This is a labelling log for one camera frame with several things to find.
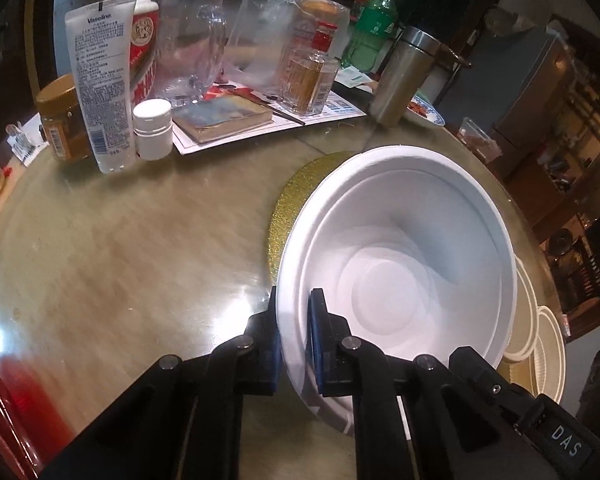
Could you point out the small clear packet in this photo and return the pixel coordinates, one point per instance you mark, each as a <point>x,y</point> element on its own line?
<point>25,145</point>

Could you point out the white lotion tube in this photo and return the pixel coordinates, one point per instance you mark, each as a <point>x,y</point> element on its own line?
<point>102,95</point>

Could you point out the gold glitter round placemat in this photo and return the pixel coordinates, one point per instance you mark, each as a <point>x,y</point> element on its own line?
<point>295,195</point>

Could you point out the blue white ceramic plate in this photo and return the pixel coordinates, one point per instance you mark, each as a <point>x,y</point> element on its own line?
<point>434,114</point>

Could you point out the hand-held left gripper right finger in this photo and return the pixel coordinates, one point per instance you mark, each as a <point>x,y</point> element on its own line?
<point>320,355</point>

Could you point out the green white paper packet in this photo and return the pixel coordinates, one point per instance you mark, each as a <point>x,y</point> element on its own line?
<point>354,77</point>

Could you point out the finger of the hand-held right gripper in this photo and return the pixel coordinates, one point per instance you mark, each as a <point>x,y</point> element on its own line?
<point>485,377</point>

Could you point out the printed paper leaflet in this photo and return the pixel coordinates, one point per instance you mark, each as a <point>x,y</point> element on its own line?
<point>332,110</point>

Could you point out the brown jar gold lid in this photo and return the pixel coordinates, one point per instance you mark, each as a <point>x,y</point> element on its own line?
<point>62,125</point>

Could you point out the white foam bowl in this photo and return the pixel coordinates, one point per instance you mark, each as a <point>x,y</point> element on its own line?
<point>292,270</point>
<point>400,280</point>

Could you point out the amber liquor bottle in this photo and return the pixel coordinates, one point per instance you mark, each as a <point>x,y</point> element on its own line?
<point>307,80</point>

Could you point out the fried food pieces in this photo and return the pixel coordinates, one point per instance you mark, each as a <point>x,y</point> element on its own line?
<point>419,107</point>

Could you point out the red white liquor bottle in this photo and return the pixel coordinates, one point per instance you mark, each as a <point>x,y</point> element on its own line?
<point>145,35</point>

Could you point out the green plastic bottle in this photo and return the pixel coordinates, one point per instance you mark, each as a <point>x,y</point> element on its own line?
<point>375,25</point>

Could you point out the clear glass mug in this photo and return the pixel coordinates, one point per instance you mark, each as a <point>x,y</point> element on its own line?
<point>185,50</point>

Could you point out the clear plastic container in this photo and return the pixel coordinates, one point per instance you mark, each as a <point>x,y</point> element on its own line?
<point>480,140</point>

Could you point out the clear plastic bag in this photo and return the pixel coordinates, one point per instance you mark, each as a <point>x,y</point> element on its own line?
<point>265,30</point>

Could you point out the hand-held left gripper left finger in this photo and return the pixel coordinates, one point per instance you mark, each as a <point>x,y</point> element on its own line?
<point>274,355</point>

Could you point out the worn book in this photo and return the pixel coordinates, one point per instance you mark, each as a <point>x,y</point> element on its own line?
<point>220,115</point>

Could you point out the grey refrigerator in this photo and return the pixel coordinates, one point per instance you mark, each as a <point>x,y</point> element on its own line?
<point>525,80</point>

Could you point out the red glass plate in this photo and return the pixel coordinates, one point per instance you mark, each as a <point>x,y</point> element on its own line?
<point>0,425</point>

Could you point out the small white pill bottle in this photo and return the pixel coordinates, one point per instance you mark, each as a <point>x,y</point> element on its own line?
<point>152,130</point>

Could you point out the steel thermos flask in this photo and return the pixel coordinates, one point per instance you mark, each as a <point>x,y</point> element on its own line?
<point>402,80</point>

